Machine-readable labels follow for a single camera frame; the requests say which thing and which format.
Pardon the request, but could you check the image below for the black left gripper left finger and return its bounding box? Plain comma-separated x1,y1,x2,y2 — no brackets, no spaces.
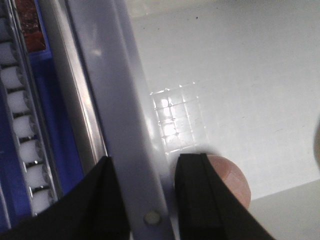
0,156,131,240

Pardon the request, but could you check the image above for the left roller track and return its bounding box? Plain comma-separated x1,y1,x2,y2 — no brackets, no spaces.
0,0,61,216

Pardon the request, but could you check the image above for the yellow plush fruit toy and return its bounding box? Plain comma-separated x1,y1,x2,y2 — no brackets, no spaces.
313,124,320,168

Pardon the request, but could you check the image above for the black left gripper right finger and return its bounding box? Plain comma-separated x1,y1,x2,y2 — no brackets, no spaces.
174,153,273,240

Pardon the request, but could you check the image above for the white plastic Totelife crate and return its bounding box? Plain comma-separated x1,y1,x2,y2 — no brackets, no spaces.
66,0,320,240

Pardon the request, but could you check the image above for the pink plush ball toy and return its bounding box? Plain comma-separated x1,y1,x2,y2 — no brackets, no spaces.
207,154,252,209

